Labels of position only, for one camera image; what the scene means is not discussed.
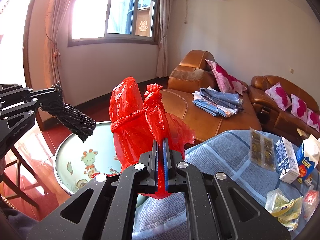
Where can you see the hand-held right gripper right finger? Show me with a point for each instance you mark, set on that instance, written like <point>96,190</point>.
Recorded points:
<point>165,170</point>

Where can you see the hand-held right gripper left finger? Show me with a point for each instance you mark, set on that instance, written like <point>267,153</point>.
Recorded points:
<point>156,172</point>

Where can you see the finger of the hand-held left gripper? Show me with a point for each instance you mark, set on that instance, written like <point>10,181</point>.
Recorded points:
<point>37,93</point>
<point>25,110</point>

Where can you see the black foam net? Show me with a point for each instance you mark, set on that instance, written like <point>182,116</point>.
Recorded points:
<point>75,120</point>

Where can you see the red plastic bag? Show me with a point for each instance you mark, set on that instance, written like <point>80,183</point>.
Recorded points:
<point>132,120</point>

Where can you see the light blue cartoon basin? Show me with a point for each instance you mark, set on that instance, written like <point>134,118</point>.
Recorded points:
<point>75,145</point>

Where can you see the orange leather chaise sofa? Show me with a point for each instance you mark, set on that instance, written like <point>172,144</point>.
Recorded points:
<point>200,127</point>

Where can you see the blue plaid tablecloth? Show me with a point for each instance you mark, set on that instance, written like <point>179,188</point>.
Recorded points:
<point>225,160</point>

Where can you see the wooden chair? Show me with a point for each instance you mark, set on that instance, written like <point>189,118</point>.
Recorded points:
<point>22,177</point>

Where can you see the long pink curtain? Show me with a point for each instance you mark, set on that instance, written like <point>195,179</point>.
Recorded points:
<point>56,25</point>
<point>163,30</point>

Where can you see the folded blue plaid cloth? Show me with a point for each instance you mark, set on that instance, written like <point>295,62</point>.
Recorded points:
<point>220,97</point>
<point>207,107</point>

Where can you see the folded blue plaid cloths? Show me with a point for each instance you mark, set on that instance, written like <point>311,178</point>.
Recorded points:
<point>231,111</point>

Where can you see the transparent snack packet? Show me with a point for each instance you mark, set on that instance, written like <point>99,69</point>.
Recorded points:
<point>255,147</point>

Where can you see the pink floral pillow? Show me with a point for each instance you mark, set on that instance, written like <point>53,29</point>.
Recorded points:
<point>313,120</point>
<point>225,78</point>
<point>298,108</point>
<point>278,96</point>

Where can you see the dark cloth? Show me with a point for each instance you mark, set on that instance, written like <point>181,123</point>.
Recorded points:
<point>15,222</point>

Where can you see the sliding glass window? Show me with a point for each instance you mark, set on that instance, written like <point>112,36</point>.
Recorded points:
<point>120,12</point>

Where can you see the dark blue white carton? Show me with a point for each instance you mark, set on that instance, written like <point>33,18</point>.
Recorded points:
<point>287,160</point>

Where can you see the crumpled yellow white wrapper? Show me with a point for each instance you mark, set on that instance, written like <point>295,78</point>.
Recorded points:
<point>282,207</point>

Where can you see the red paper window decoration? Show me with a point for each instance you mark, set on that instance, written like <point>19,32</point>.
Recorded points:
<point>142,26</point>

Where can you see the blue gable top milk carton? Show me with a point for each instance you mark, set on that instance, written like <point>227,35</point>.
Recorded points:
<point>306,157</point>

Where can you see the red white wrapper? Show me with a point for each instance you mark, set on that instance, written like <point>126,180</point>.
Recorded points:
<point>311,202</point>

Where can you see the air conditioner pipe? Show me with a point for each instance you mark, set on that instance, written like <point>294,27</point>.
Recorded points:
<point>185,10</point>

